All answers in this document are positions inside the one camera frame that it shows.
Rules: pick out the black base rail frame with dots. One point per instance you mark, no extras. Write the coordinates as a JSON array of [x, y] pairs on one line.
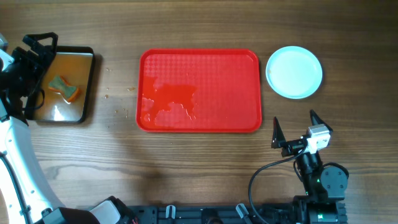
[[267, 213]]

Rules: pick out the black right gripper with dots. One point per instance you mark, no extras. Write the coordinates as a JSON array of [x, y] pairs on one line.
[[279, 141]]

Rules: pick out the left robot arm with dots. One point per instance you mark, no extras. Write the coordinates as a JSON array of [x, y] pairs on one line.
[[28, 195]]

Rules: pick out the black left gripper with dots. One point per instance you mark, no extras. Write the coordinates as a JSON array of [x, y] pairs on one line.
[[37, 66]]

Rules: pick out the black water tray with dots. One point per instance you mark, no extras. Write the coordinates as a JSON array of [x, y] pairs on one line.
[[76, 65]]

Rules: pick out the light blue plate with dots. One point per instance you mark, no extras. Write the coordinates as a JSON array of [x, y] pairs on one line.
[[294, 72]]

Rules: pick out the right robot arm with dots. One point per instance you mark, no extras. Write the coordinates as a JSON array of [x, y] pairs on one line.
[[324, 184]]

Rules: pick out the orange green sponge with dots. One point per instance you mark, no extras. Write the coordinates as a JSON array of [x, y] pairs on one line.
[[59, 85]]

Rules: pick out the red plastic tray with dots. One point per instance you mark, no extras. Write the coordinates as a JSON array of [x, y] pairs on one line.
[[199, 91]]

